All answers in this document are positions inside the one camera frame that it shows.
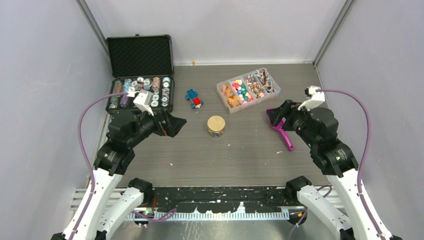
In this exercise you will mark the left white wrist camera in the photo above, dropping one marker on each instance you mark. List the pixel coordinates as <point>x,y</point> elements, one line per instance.
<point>142,100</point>

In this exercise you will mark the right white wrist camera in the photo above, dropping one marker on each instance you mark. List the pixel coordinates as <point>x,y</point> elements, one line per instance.
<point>314,98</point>

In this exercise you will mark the clear compartment candy box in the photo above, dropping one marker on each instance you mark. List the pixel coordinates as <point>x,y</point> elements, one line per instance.
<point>247,90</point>

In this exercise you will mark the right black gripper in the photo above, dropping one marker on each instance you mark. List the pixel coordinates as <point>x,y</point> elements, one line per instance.
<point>288,109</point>

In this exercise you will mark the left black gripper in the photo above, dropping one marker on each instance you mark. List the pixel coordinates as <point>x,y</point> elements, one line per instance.
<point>174,124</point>

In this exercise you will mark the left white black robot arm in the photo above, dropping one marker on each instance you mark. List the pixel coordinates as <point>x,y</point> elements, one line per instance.
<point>92,220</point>

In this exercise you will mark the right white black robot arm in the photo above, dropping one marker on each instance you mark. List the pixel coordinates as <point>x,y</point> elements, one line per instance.
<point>318,129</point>

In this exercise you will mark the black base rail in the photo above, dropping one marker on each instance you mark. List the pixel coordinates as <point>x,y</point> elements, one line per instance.
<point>225,199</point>

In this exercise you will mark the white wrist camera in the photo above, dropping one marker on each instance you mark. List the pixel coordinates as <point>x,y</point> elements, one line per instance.
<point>142,100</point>
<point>314,98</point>

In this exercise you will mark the black poker chip case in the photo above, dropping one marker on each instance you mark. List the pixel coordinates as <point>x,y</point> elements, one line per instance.
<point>144,63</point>

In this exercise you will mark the magenta plastic scoop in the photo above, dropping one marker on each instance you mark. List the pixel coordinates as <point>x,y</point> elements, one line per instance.
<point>287,141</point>

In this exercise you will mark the blue red brick toy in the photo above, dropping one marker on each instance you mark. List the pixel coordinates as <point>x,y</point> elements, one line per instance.
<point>193,97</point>

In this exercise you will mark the clear plastic jar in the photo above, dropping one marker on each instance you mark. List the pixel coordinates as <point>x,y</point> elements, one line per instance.
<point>216,133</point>

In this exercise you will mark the gold jar lid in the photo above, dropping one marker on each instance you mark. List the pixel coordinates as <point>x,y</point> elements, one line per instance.
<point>216,123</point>

